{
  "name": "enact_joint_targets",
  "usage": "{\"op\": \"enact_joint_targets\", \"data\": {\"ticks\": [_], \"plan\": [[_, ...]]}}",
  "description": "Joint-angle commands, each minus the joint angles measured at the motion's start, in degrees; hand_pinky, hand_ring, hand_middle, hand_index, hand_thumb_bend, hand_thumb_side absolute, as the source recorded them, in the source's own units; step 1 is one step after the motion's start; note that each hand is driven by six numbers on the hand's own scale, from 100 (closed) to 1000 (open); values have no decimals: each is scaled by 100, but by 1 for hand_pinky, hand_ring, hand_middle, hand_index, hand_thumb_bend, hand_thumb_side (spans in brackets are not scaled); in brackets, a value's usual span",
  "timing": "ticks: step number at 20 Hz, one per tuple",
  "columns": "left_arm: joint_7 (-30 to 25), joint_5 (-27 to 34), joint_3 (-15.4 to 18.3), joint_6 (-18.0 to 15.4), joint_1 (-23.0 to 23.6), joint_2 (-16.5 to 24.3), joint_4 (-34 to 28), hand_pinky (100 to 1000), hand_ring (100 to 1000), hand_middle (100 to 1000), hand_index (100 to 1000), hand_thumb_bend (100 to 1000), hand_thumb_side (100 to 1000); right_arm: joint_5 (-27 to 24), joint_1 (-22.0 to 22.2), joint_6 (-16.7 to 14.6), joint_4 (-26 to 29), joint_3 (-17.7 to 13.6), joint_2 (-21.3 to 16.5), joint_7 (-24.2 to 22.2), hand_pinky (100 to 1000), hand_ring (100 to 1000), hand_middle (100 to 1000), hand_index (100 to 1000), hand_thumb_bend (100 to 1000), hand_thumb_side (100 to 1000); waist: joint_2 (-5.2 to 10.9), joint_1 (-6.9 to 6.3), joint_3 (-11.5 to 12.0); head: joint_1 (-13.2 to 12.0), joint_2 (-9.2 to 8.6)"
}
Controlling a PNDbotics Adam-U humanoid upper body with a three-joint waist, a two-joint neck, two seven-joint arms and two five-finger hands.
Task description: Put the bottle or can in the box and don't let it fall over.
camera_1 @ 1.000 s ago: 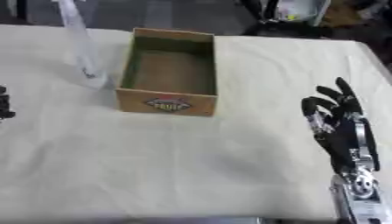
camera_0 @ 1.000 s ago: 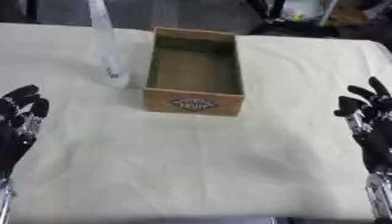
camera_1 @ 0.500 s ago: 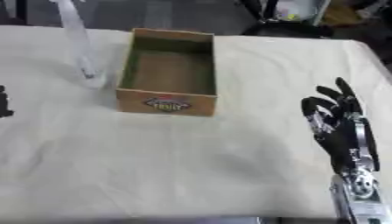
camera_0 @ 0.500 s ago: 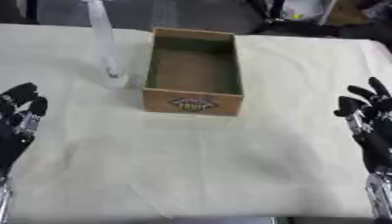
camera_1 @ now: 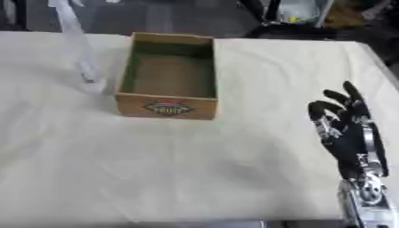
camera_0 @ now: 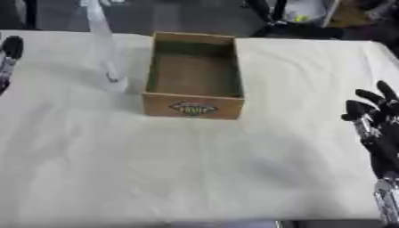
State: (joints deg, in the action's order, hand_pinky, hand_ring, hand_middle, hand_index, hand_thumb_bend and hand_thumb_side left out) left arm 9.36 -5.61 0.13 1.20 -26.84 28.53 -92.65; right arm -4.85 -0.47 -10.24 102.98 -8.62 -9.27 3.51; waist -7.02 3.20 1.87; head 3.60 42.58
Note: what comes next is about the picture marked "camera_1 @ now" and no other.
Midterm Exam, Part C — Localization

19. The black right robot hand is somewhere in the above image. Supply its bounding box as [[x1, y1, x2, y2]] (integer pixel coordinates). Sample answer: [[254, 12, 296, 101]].
[[305, 80, 392, 181]]

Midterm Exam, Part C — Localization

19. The tan cardboard box green inside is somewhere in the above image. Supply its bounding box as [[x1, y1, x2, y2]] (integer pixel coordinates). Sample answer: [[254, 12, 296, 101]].
[[113, 31, 220, 121]]

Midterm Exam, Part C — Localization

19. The black tripod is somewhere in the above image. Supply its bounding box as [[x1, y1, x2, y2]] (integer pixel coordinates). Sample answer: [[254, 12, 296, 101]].
[[237, 0, 286, 29]]

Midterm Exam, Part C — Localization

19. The white bag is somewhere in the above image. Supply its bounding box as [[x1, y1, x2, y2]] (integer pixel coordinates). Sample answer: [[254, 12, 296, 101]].
[[277, 0, 336, 29]]

